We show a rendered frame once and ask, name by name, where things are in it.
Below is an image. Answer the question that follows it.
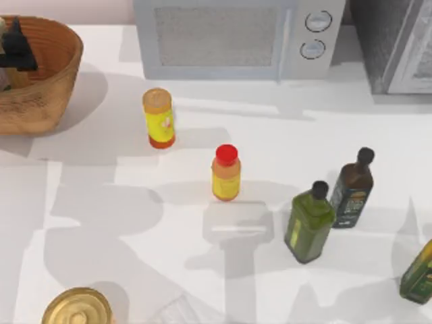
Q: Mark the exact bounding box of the woven wooden basket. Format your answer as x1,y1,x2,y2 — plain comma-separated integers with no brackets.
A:
0,15,84,136

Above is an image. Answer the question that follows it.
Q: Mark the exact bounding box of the yellow bottle with tan cap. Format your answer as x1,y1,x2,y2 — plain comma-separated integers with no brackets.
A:
142,88,177,150

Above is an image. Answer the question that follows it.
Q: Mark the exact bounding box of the microwave oven door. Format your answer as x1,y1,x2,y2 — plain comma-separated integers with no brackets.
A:
134,0,288,81

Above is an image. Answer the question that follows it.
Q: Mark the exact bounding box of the yellow bottle with red cap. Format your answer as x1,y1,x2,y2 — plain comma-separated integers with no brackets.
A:
211,144,242,202

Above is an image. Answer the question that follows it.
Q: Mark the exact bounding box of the pale microwave oven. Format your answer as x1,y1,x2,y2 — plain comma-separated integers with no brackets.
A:
132,0,346,84

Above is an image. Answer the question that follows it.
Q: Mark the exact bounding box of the microwave knob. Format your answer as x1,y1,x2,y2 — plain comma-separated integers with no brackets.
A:
299,38,327,61
304,9,333,34

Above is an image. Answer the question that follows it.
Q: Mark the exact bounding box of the light green oil bottle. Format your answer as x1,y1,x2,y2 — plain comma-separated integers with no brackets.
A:
283,180,337,265

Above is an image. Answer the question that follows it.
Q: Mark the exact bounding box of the dark brown oil bottle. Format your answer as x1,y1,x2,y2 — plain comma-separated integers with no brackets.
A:
329,146,376,230

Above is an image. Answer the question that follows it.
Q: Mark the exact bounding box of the pale grey cabinet door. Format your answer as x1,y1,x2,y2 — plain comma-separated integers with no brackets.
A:
387,0,432,95

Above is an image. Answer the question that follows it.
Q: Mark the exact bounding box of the green bottle with yellow label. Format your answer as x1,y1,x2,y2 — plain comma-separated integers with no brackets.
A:
399,238,432,305

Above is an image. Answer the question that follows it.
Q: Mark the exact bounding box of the microwave door handle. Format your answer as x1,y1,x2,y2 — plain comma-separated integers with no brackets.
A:
277,7,292,84

